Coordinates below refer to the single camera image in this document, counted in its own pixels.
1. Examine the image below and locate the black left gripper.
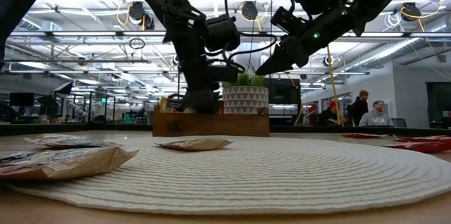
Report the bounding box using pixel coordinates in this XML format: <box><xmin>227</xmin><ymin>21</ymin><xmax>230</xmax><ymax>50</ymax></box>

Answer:
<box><xmin>174</xmin><ymin>37</ymin><xmax>221</xmax><ymax>114</ymax></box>

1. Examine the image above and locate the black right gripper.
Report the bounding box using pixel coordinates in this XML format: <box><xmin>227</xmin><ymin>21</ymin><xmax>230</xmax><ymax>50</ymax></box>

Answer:
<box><xmin>256</xmin><ymin>7</ymin><xmax>357</xmax><ymax>76</ymax></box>

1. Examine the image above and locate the yellow tea packet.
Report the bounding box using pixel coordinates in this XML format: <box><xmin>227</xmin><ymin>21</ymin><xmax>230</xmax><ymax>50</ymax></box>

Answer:
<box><xmin>159</xmin><ymin>96</ymin><xmax>186</xmax><ymax>114</ymax></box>

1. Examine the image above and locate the brown wooden tea box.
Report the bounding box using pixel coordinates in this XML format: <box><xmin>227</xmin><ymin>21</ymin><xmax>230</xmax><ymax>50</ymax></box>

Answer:
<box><xmin>152</xmin><ymin>105</ymin><xmax>271</xmax><ymax>138</ymax></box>

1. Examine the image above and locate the brown tea packet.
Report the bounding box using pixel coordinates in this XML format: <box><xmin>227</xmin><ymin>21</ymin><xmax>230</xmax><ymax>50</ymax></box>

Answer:
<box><xmin>154</xmin><ymin>138</ymin><xmax>234</xmax><ymax>153</ymax></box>
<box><xmin>0</xmin><ymin>146</ymin><xmax>140</xmax><ymax>182</ymax></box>
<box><xmin>23</xmin><ymin>133</ymin><xmax>123</xmax><ymax>149</ymax></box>

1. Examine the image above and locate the large black screen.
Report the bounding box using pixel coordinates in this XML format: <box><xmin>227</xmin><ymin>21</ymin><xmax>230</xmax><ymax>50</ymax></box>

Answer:
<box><xmin>263</xmin><ymin>77</ymin><xmax>302</xmax><ymax>106</ymax></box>

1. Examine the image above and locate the green succulent plant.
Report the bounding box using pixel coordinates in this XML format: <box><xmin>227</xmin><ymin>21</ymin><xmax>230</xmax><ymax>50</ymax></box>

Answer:
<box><xmin>225</xmin><ymin>62</ymin><xmax>267</xmax><ymax>88</ymax></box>

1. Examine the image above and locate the white triangle-patterned plant pot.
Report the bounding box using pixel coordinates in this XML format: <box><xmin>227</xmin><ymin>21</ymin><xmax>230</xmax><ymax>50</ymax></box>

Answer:
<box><xmin>222</xmin><ymin>85</ymin><xmax>270</xmax><ymax>115</ymax></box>

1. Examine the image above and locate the person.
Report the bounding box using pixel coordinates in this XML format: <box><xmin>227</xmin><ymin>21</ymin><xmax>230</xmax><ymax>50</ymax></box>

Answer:
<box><xmin>358</xmin><ymin>100</ymin><xmax>395</xmax><ymax>127</ymax></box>
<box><xmin>316</xmin><ymin>100</ymin><xmax>348</xmax><ymax>127</ymax></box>
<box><xmin>351</xmin><ymin>89</ymin><xmax>370</xmax><ymax>127</ymax></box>

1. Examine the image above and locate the white round woven placemat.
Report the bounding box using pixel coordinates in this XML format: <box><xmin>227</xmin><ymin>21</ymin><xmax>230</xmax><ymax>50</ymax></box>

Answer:
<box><xmin>6</xmin><ymin>135</ymin><xmax>451</xmax><ymax>216</ymax></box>

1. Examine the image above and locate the small black desk monitor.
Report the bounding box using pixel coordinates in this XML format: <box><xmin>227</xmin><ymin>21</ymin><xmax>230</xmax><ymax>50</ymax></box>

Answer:
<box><xmin>9</xmin><ymin>92</ymin><xmax>35</xmax><ymax>108</ymax></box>

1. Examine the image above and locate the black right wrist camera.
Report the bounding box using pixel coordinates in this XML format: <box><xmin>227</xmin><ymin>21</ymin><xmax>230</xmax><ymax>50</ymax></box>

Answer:
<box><xmin>270</xmin><ymin>5</ymin><xmax>308</xmax><ymax>37</ymax></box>

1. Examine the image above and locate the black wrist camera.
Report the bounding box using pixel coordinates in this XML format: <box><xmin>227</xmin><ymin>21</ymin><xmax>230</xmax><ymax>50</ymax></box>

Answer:
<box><xmin>207</xmin><ymin>63</ymin><xmax>241</xmax><ymax>85</ymax></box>
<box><xmin>270</xmin><ymin>5</ymin><xmax>308</xmax><ymax>37</ymax></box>

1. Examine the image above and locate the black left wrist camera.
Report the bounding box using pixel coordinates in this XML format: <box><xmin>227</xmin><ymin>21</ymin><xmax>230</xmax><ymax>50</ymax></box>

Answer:
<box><xmin>207</xmin><ymin>63</ymin><xmax>241</xmax><ymax>85</ymax></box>

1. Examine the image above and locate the black ceiling cable reel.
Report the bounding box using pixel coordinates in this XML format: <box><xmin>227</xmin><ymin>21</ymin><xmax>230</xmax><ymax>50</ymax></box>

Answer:
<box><xmin>240</xmin><ymin>1</ymin><xmax>259</xmax><ymax>21</ymax></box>
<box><xmin>400</xmin><ymin>1</ymin><xmax>423</xmax><ymax>20</ymax></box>
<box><xmin>128</xmin><ymin>1</ymin><xmax>156</xmax><ymax>31</ymax></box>

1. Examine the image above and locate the yellow cable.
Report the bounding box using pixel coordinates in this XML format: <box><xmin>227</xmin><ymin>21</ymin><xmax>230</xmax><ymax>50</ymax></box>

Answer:
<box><xmin>326</xmin><ymin>44</ymin><xmax>342</xmax><ymax>126</ymax></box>

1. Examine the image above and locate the black wall screen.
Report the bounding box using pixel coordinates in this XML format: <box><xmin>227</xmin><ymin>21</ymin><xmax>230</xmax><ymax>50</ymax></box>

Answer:
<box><xmin>426</xmin><ymin>82</ymin><xmax>451</xmax><ymax>113</ymax></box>

